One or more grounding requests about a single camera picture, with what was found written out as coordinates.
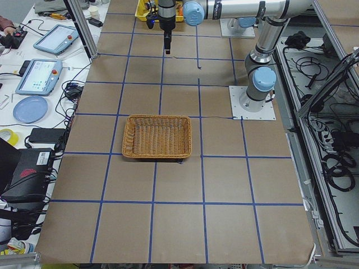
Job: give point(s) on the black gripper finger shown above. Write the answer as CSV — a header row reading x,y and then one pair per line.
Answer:
x,y
167,42

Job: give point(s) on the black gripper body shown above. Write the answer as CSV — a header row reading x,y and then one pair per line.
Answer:
x,y
167,24

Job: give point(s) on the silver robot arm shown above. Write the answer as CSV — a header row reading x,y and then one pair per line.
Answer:
x,y
261,78

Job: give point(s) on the yellow tape roll on desk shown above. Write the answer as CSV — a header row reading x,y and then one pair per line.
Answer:
x,y
9,136

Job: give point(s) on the yellow plastic tray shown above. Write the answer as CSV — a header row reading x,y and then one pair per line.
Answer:
x,y
141,11

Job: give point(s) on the white lilac cup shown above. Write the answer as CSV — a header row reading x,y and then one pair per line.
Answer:
x,y
94,12

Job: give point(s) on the brown wicker basket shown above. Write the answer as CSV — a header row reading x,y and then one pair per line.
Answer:
x,y
157,137

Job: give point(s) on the upper blue teach pendant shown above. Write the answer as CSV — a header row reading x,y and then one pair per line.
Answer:
x,y
57,40

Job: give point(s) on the blue teach pendant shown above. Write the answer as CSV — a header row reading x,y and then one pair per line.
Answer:
x,y
40,77
57,40

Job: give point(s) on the grey cloth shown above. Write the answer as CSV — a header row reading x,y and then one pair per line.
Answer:
x,y
55,6

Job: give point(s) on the lower blue teach pendant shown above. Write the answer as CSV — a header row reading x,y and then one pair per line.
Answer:
x,y
40,77

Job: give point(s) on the blue plate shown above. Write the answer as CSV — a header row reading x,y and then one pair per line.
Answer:
x,y
30,109

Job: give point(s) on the black power brick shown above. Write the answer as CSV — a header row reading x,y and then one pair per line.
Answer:
x,y
45,135

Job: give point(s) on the black computer box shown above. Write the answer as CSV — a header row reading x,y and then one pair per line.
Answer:
x,y
25,174

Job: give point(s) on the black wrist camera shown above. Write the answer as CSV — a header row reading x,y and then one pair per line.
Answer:
x,y
152,13

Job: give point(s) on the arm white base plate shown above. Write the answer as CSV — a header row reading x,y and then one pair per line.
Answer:
x,y
238,27
243,108

